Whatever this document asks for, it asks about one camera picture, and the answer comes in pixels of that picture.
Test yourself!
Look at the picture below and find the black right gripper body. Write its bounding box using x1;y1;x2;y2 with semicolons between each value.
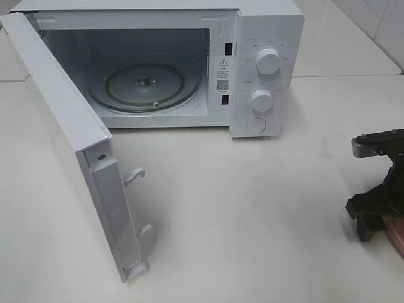
355;129;403;218

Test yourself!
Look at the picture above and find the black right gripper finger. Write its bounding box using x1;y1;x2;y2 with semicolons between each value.
346;192;388;242

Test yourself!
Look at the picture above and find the pink round plate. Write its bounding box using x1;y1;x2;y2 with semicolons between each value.
384;217;404;256

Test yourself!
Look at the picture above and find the round white door button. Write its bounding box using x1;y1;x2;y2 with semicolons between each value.
247;118;266;133

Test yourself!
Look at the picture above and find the white microwave door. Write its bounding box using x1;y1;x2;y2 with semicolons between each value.
1;13;153;283

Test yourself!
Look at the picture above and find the lower white rotary knob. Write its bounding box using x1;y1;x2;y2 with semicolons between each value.
251;89;274;112

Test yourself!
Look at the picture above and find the white rotary knob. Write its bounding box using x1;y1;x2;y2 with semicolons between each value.
251;89;274;112
256;47;282;75

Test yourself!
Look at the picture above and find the upper white rotary knob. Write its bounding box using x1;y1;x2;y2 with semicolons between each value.
256;47;282;75

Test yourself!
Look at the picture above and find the white microwave oven body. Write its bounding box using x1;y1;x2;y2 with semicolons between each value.
7;1;305;138

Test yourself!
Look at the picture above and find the glass microwave turntable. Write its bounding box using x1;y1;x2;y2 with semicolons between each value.
88;63;201;114

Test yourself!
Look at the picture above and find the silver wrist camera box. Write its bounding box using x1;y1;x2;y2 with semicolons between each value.
351;138;377;158

